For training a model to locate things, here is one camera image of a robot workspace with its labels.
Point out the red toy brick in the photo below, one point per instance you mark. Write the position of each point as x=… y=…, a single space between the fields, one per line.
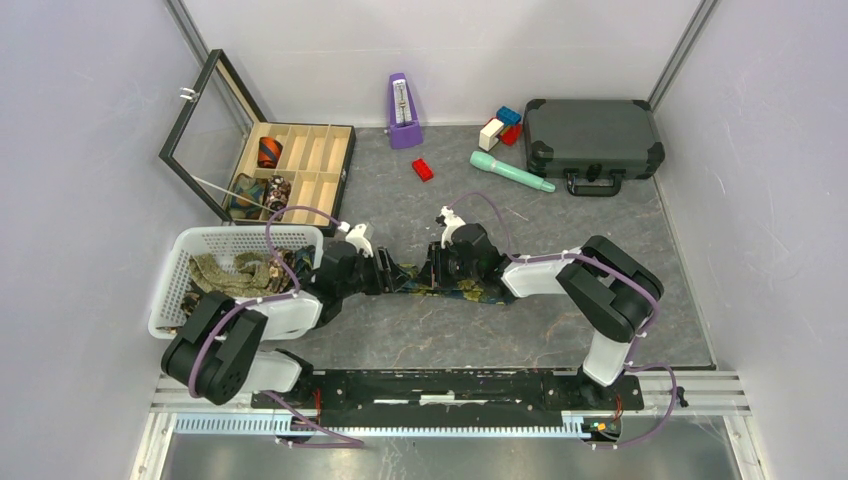
x=422 y=170

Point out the purple metronome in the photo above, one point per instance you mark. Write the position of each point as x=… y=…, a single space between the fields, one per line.
x=404 y=129

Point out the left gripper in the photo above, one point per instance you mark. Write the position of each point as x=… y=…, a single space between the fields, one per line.
x=390 y=275

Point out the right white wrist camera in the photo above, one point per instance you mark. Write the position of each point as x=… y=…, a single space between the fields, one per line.
x=450 y=222

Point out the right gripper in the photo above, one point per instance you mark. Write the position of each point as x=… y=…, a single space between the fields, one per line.
x=434 y=274

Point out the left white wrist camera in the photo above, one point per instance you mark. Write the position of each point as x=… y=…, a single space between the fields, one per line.
x=359 y=235

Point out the dark grey carrying case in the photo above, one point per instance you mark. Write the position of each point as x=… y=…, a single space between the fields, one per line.
x=592 y=145

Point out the dark floral rolled tie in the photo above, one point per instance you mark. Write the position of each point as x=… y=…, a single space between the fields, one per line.
x=277 y=194

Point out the white toy block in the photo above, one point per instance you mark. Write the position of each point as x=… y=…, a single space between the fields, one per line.
x=489 y=135

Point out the white plastic basket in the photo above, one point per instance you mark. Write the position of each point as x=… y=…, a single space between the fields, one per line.
x=224 y=243

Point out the wooden tie organizer box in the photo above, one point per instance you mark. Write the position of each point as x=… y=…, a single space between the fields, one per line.
x=216 y=137

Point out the blue striped tie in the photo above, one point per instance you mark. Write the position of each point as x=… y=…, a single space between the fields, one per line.
x=304 y=263

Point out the mint green flashlight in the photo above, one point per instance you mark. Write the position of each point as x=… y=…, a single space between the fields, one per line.
x=487 y=163

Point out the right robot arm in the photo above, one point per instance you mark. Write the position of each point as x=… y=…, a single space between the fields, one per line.
x=614 y=292

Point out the teal patterned rolled tie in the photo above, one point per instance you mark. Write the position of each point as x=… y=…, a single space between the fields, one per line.
x=249 y=193

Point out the orange navy rolled tie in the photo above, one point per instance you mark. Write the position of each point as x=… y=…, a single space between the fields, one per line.
x=269 y=152

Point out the olive green tie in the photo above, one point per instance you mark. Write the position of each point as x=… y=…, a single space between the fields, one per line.
x=225 y=275

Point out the blue toy brick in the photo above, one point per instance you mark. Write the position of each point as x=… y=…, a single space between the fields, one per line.
x=508 y=116

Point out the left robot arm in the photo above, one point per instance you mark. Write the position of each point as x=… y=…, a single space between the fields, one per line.
x=217 y=352

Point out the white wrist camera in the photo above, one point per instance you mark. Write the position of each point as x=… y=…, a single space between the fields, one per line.
x=450 y=222
x=359 y=235

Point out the red toy block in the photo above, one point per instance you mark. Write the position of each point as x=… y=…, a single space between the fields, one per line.
x=510 y=134

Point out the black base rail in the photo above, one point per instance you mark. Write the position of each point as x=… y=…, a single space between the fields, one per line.
x=421 y=398

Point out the navy yellow floral tie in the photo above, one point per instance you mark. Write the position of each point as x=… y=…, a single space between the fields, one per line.
x=467 y=290

